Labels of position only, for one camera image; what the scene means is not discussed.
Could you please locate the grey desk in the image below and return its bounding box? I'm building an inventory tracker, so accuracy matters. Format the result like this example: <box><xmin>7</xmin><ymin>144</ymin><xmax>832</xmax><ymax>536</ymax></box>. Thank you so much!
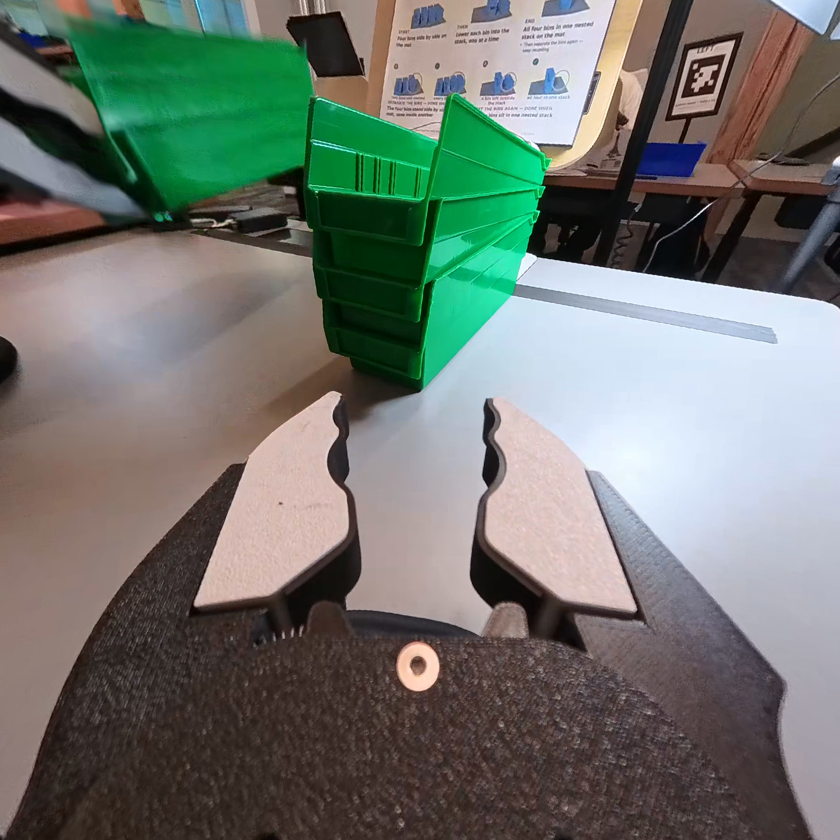
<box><xmin>0</xmin><ymin>223</ymin><xmax>840</xmax><ymax>840</ymax></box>

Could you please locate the wooden background table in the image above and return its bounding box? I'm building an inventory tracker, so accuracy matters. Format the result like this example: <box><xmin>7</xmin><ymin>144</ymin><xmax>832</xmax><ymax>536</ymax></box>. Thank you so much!
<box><xmin>543</xmin><ymin>163</ymin><xmax>747</xmax><ymax>199</ymax></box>

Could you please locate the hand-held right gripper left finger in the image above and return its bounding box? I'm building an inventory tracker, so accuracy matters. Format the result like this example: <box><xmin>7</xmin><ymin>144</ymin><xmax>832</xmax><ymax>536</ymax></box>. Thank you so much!
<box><xmin>192</xmin><ymin>391</ymin><xmax>362</xmax><ymax>632</ymax></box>

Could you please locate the wooden post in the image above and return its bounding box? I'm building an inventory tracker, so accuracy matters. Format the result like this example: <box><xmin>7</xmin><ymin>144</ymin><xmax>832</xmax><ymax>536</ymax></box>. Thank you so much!
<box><xmin>707</xmin><ymin>10</ymin><xmax>818</xmax><ymax>168</ymax></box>

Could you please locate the green plastic bin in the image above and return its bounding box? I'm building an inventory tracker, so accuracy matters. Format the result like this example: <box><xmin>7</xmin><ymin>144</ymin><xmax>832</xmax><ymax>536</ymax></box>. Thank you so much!
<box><xmin>66</xmin><ymin>23</ymin><xmax>316</xmax><ymax>214</ymax></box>
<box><xmin>311</xmin><ymin>190</ymin><xmax>547</xmax><ymax>284</ymax></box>
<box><xmin>322</xmin><ymin>230</ymin><xmax>532</xmax><ymax>391</ymax></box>
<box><xmin>303</xmin><ymin>92</ymin><xmax>552</xmax><ymax>249</ymax></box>
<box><xmin>314</xmin><ymin>213</ymin><xmax>540</xmax><ymax>324</ymax></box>

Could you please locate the black white marker sign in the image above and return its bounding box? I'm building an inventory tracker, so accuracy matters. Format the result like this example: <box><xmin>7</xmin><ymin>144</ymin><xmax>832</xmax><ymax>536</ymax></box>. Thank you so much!
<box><xmin>665</xmin><ymin>31</ymin><xmax>744</xmax><ymax>143</ymax></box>

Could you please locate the printed instruction sheet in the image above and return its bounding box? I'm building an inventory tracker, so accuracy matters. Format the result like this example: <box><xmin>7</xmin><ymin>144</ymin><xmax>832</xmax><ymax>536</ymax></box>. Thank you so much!
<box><xmin>379</xmin><ymin>0</ymin><xmax>619</xmax><ymax>148</ymax></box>

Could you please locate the wooden instruction board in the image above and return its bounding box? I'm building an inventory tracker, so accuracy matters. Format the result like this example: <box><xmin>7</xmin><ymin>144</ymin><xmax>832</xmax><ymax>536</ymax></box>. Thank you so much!
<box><xmin>366</xmin><ymin>0</ymin><xmax>643</xmax><ymax>173</ymax></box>

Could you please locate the blue plastic bin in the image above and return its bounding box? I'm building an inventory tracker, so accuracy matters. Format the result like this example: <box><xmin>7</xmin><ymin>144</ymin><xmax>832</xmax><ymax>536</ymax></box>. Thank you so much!
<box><xmin>637</xmin><ymin>141</ymin><xmax>708</xmax><ymax>178</ymax></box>

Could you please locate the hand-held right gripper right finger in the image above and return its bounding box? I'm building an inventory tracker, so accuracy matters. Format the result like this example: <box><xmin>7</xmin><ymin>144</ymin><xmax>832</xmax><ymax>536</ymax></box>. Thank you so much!
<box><xmin>469</xmin><ymin>397</ymin><xmax>639</xmax><ymax>635</ymax></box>

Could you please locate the black frame pole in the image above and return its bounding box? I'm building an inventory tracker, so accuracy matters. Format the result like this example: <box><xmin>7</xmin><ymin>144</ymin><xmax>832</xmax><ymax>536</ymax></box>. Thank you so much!
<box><xmin>592</xmin><ymin>0</ymin><xmax>694</xmax><ymax>265</ymax></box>

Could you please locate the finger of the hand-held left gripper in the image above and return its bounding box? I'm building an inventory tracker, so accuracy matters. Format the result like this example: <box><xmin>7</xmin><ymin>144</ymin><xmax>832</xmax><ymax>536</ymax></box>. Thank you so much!
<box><xmin>0</xmin><ymin>118</ymin><xmax>151</xmax><ymax>223</ymax></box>
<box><xmin>0</xmin><ymin>36</ymin><xmax>109</xmax><ymax>139</ymax></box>

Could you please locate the dark grey strip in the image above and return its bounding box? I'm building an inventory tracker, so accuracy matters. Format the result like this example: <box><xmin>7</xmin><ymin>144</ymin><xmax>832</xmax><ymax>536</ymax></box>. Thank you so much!
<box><xmin>515</xmin><ymin>283</ymin><xmax>780</xmax><ymax>346</ymax></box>

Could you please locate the black box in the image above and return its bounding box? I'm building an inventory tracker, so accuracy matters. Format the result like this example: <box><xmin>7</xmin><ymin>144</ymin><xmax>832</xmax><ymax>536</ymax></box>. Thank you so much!
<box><xmin>228</xmin><ymin>207</ymin><xmax>290</xmax><ymax>235</ymax></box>

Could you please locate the black flat panel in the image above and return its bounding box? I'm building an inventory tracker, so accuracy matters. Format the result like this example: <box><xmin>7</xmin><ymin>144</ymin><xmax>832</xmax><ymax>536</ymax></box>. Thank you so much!
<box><xmin>286</xmin><ymin>11</ymin><xmax>366</xmax><ymax>79</ymax></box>

